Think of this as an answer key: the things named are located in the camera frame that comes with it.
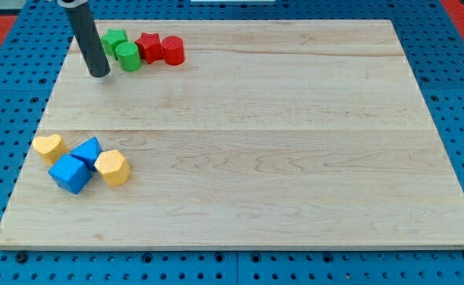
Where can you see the red cylinder block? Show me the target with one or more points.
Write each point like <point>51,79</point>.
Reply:
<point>173,50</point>

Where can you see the blue cube block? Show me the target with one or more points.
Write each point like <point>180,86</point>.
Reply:
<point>70,174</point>

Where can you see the yellow heart block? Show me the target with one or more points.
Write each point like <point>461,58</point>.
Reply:
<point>50,148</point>

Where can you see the blue triangle block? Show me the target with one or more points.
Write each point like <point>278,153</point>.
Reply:
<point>88,152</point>

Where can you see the green star block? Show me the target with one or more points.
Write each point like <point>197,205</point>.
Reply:
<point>111,39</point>

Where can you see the light wooden board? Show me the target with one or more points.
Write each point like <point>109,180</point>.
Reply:
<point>272,135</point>

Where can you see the yellow hexagon block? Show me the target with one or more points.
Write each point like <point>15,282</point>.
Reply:
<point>112,167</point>

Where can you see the red star block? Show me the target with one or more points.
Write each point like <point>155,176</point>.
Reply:
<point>150,47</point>

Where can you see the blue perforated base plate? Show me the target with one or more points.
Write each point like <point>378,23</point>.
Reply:
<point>33,53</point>

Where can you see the green cylinder block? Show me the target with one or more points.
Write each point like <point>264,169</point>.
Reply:
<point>127,54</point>

